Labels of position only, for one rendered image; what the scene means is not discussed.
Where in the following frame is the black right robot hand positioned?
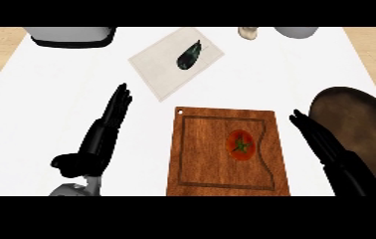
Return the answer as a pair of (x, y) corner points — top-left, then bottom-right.
(287, 109), (369, 197)

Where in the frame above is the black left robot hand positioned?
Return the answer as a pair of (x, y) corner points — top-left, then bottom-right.
(49, 82), (134, 178)

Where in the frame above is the dark brown pan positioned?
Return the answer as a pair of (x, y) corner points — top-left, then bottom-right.
(307, 86), (376, 171)

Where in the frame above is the red tomato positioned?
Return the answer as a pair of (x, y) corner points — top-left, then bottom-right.
(223, 128), (256, 161)

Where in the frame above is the brown wooden cutting board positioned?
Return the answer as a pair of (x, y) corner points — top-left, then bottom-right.
(164, 106), (291, 197)

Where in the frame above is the pale beige placemat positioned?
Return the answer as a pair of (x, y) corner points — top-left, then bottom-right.
(126, 27), (225, 103)

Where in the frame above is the dark green eggplant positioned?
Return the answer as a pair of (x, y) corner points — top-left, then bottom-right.
(175, 39), (203, 71)

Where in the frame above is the grey and black appliance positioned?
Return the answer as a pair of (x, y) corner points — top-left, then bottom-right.
(21, 27), (119, 49)

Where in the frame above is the grey round bowl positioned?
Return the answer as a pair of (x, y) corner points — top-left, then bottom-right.
(271, 27), (319, 40)

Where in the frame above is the beige garlic bulb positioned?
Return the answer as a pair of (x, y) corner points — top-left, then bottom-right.
(235, 27), (259, 41)

